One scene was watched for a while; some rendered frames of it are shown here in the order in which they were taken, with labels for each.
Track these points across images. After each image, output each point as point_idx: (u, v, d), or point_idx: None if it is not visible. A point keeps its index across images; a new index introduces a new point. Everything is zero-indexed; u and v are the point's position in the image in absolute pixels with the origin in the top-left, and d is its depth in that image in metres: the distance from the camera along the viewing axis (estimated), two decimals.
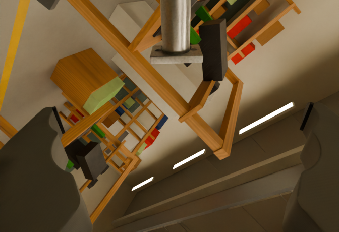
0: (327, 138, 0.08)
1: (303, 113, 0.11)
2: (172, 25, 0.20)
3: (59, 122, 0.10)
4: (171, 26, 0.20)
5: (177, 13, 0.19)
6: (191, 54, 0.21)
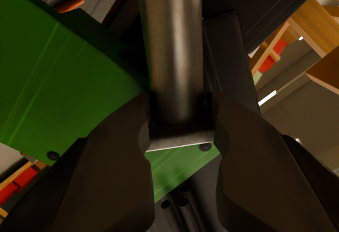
0: (229, 121, 0.09)
1: (206, 102, 0.13)
2: (172, 80, 0.10)
3: (151, 108, 0.11)
4: (170, 81, 0.10)
5: (182, 57, 0.09)
6: (213, 126, 0.11)
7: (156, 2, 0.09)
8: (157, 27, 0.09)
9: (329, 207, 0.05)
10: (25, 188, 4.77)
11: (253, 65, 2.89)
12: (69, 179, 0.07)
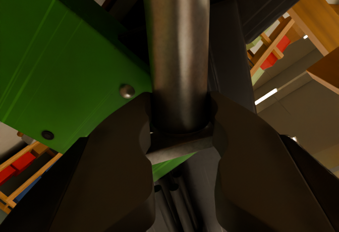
0: (228, 122, 0.09)
1: None
2: (184, 85, 0.10)
3: (152, 108, 0.11)
4: (181, 88, 0.10)
5: (194, 62, 0.09)
6: None
7: (172, 5, 0.08)
8: (170, 31, 0.09)
9: (327, 206, 0.06)
10: (23, 172, 4.84)
11: (256, 62, 2.87)
12: (70, 179, 0.07)
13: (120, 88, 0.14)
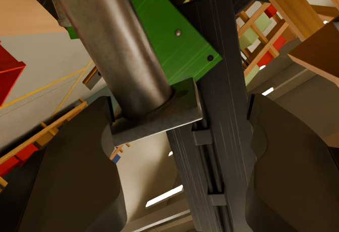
0: (270, 125, 0.08)
1: (247, 104, 0.12)
2: (112, 71, 0.09)
3: (111, 111, 0.11)
4: (111, 73, 0.09)
5: (110, 45, 0.09)
6: (176, 109, 0.10)
7: None
8: (75, 21, 0.09)
9: None
10: None
11: (252, 59, 3.05)
12: (29, 196, 0.06)
13: (175, 30, 0.30)
